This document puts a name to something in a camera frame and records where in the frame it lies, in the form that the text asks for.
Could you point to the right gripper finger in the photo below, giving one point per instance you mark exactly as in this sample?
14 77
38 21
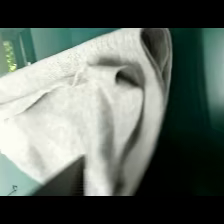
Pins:
68 181

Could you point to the light grey garment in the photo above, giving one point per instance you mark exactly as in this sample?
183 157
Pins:
83 110

